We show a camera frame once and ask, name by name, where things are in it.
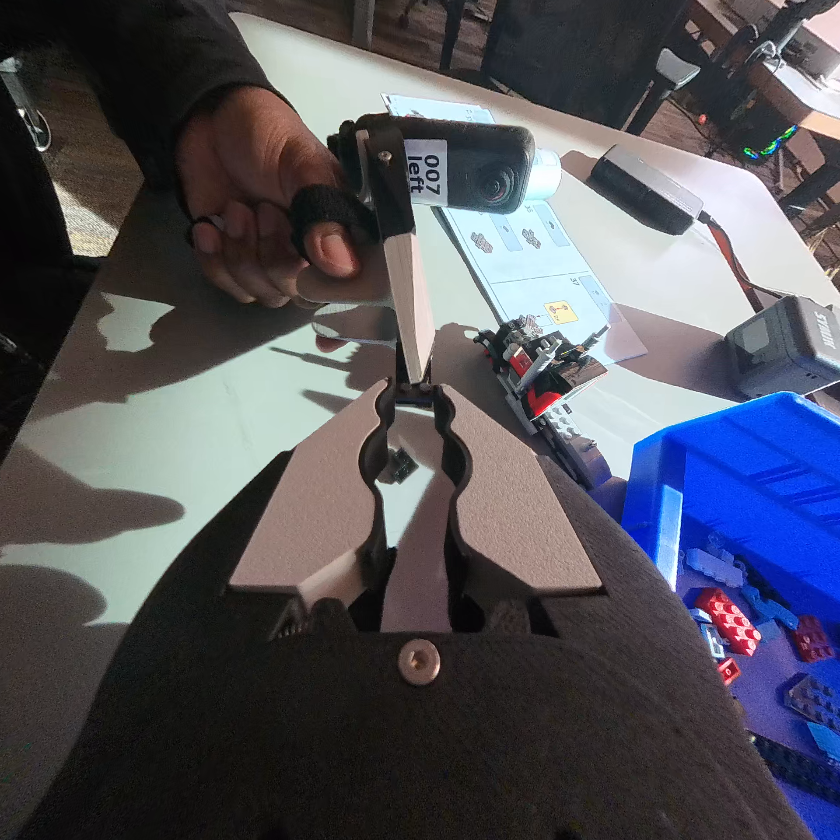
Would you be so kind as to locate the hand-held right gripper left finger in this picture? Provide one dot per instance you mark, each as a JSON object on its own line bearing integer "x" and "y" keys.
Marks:
{"x": 308, "y": 518}

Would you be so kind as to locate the blue plastic bin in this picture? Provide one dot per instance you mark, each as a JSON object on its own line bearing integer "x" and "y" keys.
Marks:
{"x": 754, "y": 459}

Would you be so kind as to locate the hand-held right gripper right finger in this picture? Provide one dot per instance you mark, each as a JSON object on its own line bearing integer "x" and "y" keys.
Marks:
{"x": 525, "y": 518}

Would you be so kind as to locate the person's left forearm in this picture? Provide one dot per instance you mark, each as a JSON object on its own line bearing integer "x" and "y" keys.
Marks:
{"x": 131, "y": 65}

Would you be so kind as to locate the dark grey cube device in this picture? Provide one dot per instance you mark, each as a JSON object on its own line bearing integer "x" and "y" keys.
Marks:
{"x": 787, "y": 354}

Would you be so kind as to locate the small dark brick piece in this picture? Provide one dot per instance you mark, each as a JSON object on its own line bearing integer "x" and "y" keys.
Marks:
{"x": 400, "y": 466}

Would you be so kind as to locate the black office chair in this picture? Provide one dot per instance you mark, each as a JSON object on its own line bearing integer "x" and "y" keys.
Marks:
{"x": 558, "y": 52}

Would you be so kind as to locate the wooden side desk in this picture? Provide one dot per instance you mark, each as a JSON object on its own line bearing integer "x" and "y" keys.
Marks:
{"x": 807, "y": 92}

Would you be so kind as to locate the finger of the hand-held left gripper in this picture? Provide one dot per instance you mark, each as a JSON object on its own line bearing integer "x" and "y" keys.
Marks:
{"x": 361, "y": 325}
{"x": 413, "y": 308}

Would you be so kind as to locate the light blue instruction booklet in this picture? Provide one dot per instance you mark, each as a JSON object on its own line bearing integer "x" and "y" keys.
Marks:
{"x": 525, "y": 282}

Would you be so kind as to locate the toy brick truck model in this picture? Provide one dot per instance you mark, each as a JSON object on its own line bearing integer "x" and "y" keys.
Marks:
{"x": 544, "y": 374}

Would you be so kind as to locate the pile of mixed toy bricks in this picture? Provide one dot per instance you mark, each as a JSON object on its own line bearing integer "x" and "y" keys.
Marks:
{"x": 728, "y": 617}

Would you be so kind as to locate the computer case with coloured fans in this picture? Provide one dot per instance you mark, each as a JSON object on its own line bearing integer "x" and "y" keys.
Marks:
{"x": 764, "y": 149}

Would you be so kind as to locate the black rectangular box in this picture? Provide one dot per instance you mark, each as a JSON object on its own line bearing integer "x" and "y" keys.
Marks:
{"x": 643, "y": 190}

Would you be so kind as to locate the person's left hand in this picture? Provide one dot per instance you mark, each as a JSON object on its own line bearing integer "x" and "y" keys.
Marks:
{"x": 249, "y": 184}

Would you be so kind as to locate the black studded brick plate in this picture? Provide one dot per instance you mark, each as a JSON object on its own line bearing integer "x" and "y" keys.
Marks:
{"x": 413, "y": 394}

